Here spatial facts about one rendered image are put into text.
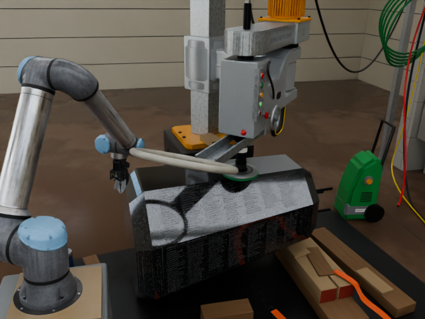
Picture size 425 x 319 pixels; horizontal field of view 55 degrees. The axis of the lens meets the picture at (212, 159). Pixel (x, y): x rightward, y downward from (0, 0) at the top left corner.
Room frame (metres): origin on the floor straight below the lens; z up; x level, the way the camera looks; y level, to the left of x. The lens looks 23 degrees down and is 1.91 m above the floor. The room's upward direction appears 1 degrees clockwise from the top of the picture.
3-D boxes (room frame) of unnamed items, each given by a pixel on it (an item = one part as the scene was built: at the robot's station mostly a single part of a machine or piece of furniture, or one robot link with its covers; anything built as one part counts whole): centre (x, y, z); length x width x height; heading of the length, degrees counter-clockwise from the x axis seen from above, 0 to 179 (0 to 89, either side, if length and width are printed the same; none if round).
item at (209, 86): (3.26, 0.05, 1.36); 0.35 x 0.35 x 0.41
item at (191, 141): (3.26, 0.05, 0.76); 0.49 x 0.49 x 0.05; 21
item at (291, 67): (2.87, -0.47, 1.35); 0.19 x 0.19 x 0.20
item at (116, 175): (2.00, 0.50, 1.01); 0.09 x 0.08 x 0.12; 171
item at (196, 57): (3.14, -0.11, 1.37); 0.74 x 0.34 x 0.25; 53
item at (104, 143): (1.90, 0.51, 1.19); 0.12 x 0.12 x 0.09; 73
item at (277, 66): (2.62, -0.36, 1.31); 0.74 x 0.23 x 0.49; 153
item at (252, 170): (2.28, -0.17, 0.88); 0.21 x 0.21 x 0.01
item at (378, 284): (2.25, -1.10, 0.10); 0.25 x 0.10 x 0.01; 24
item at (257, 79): (2.17, -0.24, 1.38); 0.08 x 0.03 x 0.28; 153
